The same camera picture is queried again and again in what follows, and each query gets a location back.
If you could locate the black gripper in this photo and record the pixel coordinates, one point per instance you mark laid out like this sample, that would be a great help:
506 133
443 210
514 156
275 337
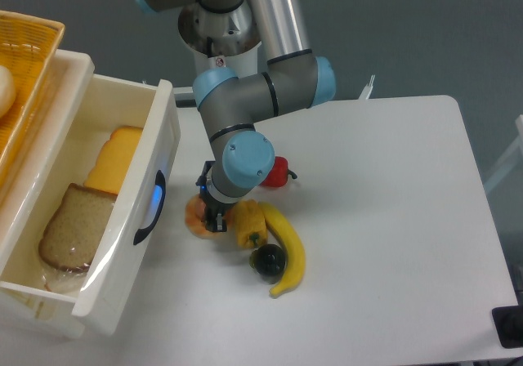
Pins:
216 202

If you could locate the fried egg bread toy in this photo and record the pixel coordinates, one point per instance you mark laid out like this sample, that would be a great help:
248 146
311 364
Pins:
194 218

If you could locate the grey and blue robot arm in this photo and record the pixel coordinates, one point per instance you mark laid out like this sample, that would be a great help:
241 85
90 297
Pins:
230 105

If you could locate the yellow bell pepper toy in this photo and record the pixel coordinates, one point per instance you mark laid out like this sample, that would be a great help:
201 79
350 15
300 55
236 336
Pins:
249 224

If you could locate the dark green round vegetable toy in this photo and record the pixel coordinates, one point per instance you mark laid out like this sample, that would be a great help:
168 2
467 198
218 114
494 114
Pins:
269 261

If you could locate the red bell pepper toy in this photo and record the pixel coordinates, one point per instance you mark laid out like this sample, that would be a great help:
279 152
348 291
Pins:
279 174

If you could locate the yellow banana toy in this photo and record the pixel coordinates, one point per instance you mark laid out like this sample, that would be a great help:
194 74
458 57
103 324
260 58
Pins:
282 229

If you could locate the yellow cake slice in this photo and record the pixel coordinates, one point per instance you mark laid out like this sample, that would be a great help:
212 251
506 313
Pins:
114 160

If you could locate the white plastic drawer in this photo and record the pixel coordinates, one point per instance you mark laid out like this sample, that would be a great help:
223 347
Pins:
101 293

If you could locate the brown bread slice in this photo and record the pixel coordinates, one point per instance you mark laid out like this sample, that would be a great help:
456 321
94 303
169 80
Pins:
72 236

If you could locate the white bun in basket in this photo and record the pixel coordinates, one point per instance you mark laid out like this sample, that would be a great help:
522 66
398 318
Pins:
7 90

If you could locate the yellow woven basket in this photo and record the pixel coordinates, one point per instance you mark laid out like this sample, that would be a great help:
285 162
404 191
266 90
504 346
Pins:
28 44

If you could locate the black device at table edge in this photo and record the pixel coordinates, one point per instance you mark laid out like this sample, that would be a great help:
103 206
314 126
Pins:
508 324

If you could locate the black drawer handle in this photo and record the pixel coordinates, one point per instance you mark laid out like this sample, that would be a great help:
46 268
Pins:
154 209

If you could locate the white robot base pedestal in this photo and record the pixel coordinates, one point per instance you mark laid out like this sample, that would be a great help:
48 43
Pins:
221 39

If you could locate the white drawer cabinet frame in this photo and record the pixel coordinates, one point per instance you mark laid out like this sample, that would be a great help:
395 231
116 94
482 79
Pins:
49 108

